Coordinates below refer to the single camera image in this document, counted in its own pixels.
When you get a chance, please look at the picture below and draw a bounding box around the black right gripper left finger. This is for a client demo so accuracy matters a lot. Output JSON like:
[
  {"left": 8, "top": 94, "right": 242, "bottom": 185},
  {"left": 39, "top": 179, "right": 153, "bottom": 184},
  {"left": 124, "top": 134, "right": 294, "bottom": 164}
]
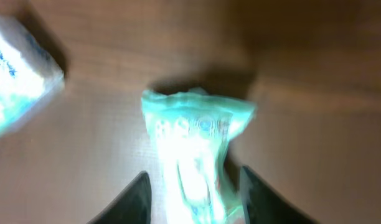
[{"left": 88, "top": 171, "right": 152, "bottom": 224}]

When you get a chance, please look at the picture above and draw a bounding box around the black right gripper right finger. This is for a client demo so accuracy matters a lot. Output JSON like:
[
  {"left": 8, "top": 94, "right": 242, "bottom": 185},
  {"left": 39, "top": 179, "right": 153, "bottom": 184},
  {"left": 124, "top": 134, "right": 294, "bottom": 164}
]
[{"left": 239, "top": 166, "right": 316, "bottom": 224}]

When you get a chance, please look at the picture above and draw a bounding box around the teal snack packet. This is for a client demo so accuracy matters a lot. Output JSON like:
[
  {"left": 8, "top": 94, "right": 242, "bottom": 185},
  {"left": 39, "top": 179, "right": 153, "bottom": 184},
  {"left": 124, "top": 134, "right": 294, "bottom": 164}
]
[{"left": 141, "top": 88, "right": 256, "bottom": 223}]

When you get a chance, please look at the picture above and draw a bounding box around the teal Kleenex tissue pack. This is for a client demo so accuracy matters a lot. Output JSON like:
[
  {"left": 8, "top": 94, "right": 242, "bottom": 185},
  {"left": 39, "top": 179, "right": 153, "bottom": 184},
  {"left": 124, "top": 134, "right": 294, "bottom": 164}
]
[{"left": 0, "top": 16, "right": 64, "bottom": 137}]

